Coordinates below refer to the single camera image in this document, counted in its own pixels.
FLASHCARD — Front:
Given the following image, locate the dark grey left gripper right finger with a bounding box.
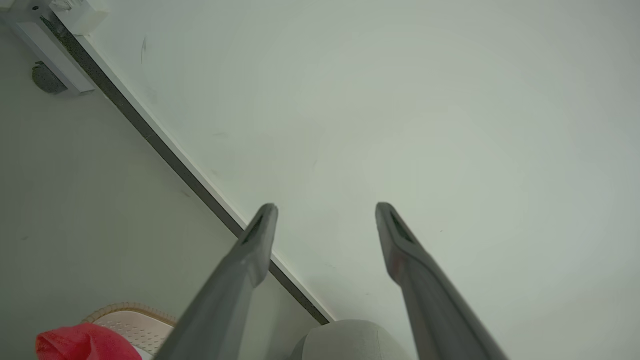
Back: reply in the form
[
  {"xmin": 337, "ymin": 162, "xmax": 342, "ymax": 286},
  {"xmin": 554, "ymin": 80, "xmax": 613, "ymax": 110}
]
[{"xmin": 375, "ymin": 201, "xmax": 509, "ymax": 360}]

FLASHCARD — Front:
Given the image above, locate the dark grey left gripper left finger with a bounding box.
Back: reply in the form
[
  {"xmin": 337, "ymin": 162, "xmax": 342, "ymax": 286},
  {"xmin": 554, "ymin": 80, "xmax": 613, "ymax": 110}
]
[{"xmin": 155, "ymin": 203, "xmax": 279, "ymax": 360}]

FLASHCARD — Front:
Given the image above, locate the red clothing with print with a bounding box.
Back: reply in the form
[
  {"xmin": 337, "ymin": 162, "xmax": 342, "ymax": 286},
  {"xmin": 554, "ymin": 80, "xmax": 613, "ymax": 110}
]
[{"xmin": 35, "ymin": 322, "xmax": 144, "ymax": 360}]

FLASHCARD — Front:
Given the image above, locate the cream perforated laundry basket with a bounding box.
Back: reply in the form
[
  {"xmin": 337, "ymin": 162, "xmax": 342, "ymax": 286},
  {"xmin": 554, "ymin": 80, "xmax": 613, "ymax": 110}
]
[{"xmin": 82, "ymin": 302, "xmax": 177, "ymax": 360}]

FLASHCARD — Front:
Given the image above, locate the grey fabric sofa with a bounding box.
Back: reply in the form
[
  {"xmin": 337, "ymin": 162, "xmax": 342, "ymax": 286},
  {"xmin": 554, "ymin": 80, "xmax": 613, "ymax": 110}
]
[{"xmin": 290, "ymin": 319, "xmax": 417, "ymax": 360}]

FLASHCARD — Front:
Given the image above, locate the black and white baseboard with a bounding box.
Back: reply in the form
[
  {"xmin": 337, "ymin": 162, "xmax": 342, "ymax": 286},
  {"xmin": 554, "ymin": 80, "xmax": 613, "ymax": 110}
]
[{"xmin": 40, "ymin": 15, "xmax": 337, "ymax": 326}]

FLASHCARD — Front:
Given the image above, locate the black round frame foot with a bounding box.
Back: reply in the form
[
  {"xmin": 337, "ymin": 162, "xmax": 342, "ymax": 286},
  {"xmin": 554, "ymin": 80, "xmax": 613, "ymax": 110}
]
[{"xmin": 31, "ymin": 61, "xmax": 69, "ymax": 95}]

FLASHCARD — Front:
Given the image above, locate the white wall socket box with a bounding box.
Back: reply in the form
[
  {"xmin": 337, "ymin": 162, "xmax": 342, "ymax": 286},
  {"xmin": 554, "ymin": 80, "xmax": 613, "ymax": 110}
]
[{"xmin": 49, "ymin": 0, "xmax": 109, "ymax": 36}]

